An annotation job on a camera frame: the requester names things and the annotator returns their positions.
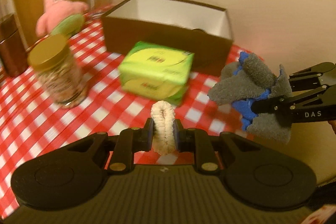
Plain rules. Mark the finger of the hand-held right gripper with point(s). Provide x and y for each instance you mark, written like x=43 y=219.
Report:
x=312 y=77
x=270 y=106

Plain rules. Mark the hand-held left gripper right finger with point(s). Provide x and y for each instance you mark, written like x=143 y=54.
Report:
x=176 y=134

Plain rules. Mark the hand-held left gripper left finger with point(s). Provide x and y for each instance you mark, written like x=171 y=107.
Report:
x=149 y=133

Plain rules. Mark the cream scrunchie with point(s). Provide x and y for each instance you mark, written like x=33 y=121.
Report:
x=162 y=124

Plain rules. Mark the grey and blue fuzzy sock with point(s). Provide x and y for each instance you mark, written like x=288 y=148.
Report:
x=244 y=85

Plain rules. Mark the brown cardboard box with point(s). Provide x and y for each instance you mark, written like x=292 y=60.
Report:
x=157 y=35

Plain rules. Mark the person's right hand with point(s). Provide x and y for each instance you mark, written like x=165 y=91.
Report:
x=333 y=126

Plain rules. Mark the red white checkered tablecloth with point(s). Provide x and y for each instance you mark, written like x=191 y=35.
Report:
x=105 y=108

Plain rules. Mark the green tissue pack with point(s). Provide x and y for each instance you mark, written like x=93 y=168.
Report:
x=155 y=71

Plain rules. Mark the red and white paper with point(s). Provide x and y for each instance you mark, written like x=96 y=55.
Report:
x=319 y=216

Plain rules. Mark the nut jar with gold lid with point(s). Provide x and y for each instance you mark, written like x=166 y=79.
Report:
x=63 y=77

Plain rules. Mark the pink starfish plush toy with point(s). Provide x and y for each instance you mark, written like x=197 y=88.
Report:
x=57 y=11

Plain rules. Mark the brown cylindrical canister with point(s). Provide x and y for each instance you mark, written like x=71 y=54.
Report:
x=10 y=50

